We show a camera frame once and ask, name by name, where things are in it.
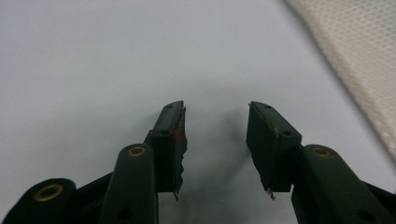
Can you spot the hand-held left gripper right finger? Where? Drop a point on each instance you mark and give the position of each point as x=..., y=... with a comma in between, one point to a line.
x=271, y=149

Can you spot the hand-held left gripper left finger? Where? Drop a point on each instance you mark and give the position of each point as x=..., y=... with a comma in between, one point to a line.
x=165, y=155

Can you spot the white mesh laundry bag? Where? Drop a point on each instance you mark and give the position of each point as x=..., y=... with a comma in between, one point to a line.
x=358, y=46

